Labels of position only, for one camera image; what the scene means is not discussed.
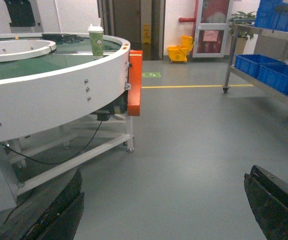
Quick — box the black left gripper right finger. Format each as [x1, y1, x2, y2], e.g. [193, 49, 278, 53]
[244, 165, 288, 240]

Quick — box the steel wheeled cart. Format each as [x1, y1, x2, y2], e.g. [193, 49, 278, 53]
[222, 22, 288, 105]

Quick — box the green paper coffee cup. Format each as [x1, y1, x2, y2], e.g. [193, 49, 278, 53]
[88, 24, 104, 59]

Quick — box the orange guard panel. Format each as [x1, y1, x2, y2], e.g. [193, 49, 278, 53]
[127, 50, 143, 117]

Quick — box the white round conveyor table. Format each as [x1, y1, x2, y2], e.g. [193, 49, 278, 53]
[0, 33, 134, 212]

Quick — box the black power cable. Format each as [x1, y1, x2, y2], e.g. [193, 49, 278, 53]
[2, 119, 104, 166]

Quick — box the yellow mop bucket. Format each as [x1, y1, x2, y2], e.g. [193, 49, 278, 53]
[167, 35, 194, 63]

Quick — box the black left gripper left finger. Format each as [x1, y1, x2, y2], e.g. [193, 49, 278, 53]
[0, 167, 85, 240]

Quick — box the yellow wet floor sign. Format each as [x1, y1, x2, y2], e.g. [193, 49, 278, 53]
[142, 24, 151, 44]

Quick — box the potted green plant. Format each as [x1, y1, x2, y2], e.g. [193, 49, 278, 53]
[228, 10, 256, 56]

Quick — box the red fire cabinet door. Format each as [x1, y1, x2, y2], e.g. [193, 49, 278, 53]
[192, 0, 233, 58]

